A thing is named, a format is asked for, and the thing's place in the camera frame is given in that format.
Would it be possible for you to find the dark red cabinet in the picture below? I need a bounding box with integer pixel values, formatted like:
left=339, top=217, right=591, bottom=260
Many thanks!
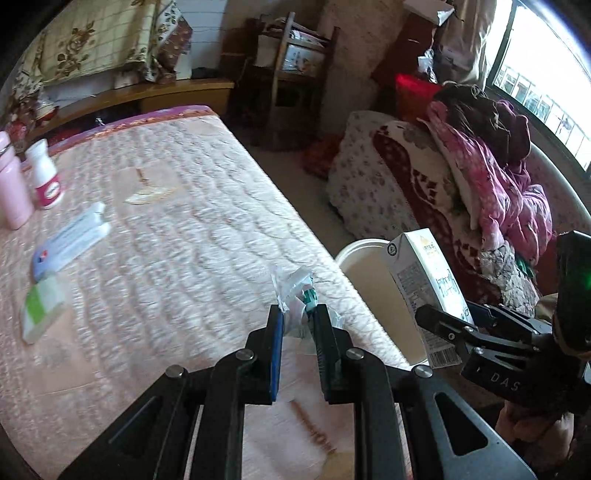
left=374, top=23, right=435, bottom=88

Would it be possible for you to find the red cloth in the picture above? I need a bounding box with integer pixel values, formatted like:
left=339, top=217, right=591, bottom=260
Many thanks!
left=396, top=74, right=444, bottom=121

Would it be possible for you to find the pink fleece clothing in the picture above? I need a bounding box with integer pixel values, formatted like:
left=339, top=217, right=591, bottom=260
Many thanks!
left=427, top=99, right=552, bottom=259

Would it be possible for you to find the dark clothing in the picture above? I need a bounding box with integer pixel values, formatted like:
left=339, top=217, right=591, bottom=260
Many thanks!
left=434, top=83, right=532, bottom=162

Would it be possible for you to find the wooden bed frame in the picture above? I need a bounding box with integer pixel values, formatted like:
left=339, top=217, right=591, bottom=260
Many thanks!
left=28, top=78, right=235, bottom=144

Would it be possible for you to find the pile of clothes and quilts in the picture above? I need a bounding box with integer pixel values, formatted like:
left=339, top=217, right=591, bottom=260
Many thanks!
left=328, top=111, right=541, bottom=305

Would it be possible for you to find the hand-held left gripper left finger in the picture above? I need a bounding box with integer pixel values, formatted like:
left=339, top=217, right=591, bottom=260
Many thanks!
left=58, top=305, right=286, bottom=480

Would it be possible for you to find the person's right hand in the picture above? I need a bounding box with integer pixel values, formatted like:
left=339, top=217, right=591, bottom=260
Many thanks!
left=496, top=397, right=578, bottom=467

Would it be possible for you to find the green and white packet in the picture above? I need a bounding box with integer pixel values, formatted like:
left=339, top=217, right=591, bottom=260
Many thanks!
left=21, top=272, right=70, bottom=344

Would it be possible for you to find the pink quilted mattress cover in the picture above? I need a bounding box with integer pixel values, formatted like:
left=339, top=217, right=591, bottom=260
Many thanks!
left=0, top=105, right=416, bottom=480

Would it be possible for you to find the wooden rack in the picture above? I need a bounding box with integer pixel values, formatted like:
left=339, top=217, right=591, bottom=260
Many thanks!
left=231, top=11, right=340, bottom=151

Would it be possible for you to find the white pill bottle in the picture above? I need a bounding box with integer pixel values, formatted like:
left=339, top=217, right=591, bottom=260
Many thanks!
left=25, top=140, right=64, bottom=210

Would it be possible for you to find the pile of plastic bags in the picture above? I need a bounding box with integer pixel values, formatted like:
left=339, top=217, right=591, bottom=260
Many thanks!
left=4, top=88, right=58, bottom=139

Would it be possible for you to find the pink insulated bottle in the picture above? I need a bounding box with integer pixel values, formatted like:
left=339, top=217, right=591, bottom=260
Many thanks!
left=0, top=131, right=34, bottom=230

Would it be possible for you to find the white cardboard box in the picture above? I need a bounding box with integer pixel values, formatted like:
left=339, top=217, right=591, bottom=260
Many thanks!
left=404, top=0, right=455, bottom=24

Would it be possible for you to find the blue and white medicine box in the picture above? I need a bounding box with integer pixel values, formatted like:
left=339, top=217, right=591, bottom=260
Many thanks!
left=31, top=202, right=112, bottom=283

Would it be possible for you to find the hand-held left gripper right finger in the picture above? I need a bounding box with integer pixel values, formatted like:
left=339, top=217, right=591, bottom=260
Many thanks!
left=308, top=302, right=539, bottom=480

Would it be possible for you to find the white plastic bucket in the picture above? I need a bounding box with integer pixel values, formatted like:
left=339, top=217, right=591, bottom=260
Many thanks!
left=335, top=237, right=432, bottom=365

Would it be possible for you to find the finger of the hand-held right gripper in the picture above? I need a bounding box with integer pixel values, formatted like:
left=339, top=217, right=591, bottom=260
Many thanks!
left=465, top=300, right=555, bottom=340
left=414, top=305, right=541, bottom=365

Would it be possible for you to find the window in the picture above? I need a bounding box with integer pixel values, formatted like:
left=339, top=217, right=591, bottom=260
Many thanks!
left=489, top=0, right=591, bottom=167

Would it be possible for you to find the green and white milk carton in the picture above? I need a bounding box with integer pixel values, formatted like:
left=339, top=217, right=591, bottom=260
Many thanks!
left=385, top=228, right=476, bottom=370

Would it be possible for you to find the clear plastic wrapper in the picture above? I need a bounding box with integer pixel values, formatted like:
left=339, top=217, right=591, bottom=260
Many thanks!
left=271, top=267, right=345, bottom=340

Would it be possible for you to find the floral patterned blanket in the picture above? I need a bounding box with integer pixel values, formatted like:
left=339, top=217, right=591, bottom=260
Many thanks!
left=14, top=0, right=194, bottom=93

